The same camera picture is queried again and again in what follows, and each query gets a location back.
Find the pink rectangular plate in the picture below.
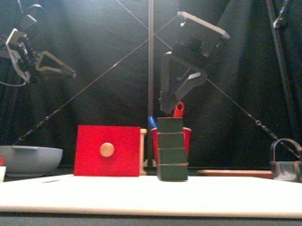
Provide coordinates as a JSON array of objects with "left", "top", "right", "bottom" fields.
[{"left": 196, "top": 169, "right": 275, "bottom": 179}]

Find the white cutting board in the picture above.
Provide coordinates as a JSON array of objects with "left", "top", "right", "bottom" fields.
[{"left": 0, "top": 173, "right": 302, "bottom": 219}]

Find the red toy utensil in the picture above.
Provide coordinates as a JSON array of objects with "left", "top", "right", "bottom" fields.
[{"left": 172, "top": 102, "right": 185, "bottom": 118}]

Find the blue toy utensil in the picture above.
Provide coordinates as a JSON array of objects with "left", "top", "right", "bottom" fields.
[{"left": 145, "top": 115, "right": 157, "bottom": 131}]

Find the red ribbed cup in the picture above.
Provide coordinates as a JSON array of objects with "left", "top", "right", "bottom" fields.
[{"left": 149, "top": 126, "right": 192, "bottom": 166}]

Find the light wooden box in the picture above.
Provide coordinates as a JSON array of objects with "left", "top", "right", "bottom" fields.
[{"left": 138, "top": 128, "right": 148, "bottom": 176}]

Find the blue-grey bowl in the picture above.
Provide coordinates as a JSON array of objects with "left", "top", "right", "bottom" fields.
[{"left": 0, "top": 145, "right": 64, "bottom": 177}]

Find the pink red block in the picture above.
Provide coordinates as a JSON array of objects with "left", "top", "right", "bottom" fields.
[{"left": 0, "top": 156, "right": 6, "bottom": 184}]

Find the small metal pot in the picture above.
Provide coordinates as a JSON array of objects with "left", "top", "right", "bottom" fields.
[{"left": 268, "top": 138, "right": 302, "bottom": 183}]

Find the thin steel brace wire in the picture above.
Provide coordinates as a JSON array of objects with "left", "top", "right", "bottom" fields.
[
  {"left": 14, "top": 16, "right": 180, "bottom": 146},
  {"left": 113, "top": 0, "right": 302, "bottom": 162}
]

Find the vertical metal frame pole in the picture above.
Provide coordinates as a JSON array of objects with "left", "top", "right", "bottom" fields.
[{"left": 145, "top": 0, "right": 156, "bottom": 169}]

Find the slanted metal frame pole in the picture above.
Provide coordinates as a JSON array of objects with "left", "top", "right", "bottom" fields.
[{"left": 264, "top": 0, "right": 300, "bottom": 148}]

